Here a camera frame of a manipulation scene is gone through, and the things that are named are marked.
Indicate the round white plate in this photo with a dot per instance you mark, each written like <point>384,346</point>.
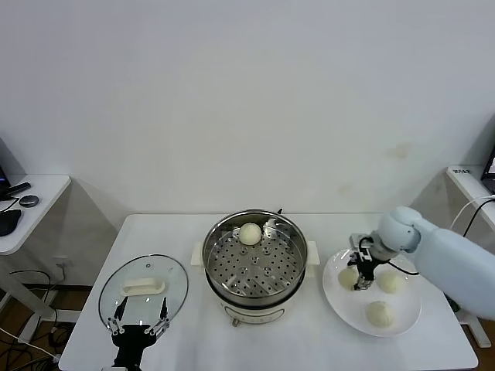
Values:
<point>348,313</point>

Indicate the black remote stick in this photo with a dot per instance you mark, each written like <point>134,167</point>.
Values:
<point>18,188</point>

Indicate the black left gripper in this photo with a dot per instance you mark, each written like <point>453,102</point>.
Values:
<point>133,342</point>

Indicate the black laptop with lit screen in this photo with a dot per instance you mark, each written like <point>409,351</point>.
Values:
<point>489,178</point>

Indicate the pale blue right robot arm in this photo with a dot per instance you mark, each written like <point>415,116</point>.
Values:
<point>444,247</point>

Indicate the perforated stainless steel steamer basket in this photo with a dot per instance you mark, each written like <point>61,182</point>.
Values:
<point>255,270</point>

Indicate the white steamed baozi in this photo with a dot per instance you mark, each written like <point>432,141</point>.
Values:
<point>392,282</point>
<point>249,233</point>
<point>346,278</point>
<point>379,313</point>

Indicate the black computer mouse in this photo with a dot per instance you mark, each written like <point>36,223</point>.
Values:
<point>8,223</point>

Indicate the dark laptop with blue light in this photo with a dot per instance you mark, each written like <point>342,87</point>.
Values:
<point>3,189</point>

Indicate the white wall socket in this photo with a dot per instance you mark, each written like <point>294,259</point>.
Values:
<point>63,263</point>

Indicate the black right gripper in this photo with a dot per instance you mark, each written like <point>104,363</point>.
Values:
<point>369,261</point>

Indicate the cream electric cooking pot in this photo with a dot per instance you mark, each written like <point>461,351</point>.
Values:
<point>251,311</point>

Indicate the printed desk label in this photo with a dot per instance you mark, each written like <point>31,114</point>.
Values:
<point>461,171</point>

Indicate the white side desk with label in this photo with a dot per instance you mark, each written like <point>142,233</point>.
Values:
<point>464,181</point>

